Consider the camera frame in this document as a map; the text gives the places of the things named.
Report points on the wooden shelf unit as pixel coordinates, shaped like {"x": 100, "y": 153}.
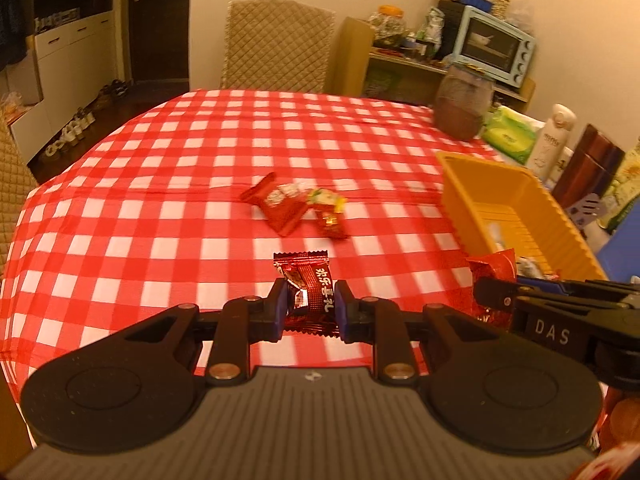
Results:
{"x": 350, "y": 55}

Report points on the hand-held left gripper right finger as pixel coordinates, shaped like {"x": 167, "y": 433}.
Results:
{"x": 342, "y": 310}

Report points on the red checked tablecloth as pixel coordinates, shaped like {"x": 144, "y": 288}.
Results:
{"x": 150, "y": 210}

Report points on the white thermos bottle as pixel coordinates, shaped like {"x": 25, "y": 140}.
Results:
{"x": 550, "y": 145}

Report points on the red foil snack packet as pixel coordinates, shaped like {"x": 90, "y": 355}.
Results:
{"x": 492, "y": 267}

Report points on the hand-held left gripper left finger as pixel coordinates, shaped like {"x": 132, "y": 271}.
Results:
{"x": 280, "y": 310}

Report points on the person's right hand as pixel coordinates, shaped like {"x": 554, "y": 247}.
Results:
{"x": 624, "y": 420}

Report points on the brown metallic thermos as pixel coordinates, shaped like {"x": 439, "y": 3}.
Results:
{"x": 590, "y": 165}

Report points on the large red snack packet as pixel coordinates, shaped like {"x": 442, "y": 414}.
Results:
{"x": 280, "y": 210}

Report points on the grey metal phone stand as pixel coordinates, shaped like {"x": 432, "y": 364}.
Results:
{"x": 585, "y": 207}

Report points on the light blue toaster oven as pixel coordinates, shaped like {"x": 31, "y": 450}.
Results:
{"x": 522, "y": 57}

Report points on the white cabinet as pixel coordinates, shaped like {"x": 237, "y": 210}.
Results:
{"x": 65, "y": 55}

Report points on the clear jar of nuts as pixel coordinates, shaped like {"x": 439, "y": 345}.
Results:
{"x": 500, "y": 1}

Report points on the green tissue pack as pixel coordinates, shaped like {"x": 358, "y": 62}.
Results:
{"x": 510, "y": 135}

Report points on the dark wooden door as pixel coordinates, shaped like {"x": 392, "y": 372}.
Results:
{"x": 160, "y": 20}

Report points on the yellow floral printed box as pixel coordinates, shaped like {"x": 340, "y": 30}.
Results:
{"x": 625, "y": 185}

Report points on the white bowl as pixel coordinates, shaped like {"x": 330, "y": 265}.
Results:
{"x": 483, "y": 39}

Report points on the dark hanging clothes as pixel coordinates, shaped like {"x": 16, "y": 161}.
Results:
{"x": 10, "y": 10}

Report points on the row of shoes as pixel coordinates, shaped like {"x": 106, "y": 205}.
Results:
{"x": 80, "y": 120}

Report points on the red gold candy wrapper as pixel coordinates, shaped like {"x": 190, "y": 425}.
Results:
{"x": 330, "y": 223}

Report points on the dark glass jar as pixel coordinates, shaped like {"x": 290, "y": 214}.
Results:
{"x": 460, "y": 105}

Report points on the dark red candy wrapper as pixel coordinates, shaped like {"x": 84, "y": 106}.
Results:
{"x": 312, "y": 290}

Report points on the green white snack bag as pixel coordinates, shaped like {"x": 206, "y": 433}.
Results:
{"x": 432, "y": 26}

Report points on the beige quilted chair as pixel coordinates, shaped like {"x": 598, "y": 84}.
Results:
{"x": 12, "y": 180}
{"x": 277, "y": 45}

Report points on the plastic jar with orange lid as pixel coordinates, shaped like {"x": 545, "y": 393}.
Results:
{"x": 389, "y": 24}

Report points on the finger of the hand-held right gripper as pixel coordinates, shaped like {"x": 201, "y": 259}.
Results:
{"x": 545, "y": 287}
{"x": 495, "y": 297}

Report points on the orange plastic tray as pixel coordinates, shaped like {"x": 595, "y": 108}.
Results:
{"x": 500, "y": 185}

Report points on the clear plastic bag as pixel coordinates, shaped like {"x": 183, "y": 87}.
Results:
{"x": 524, "y": 12}

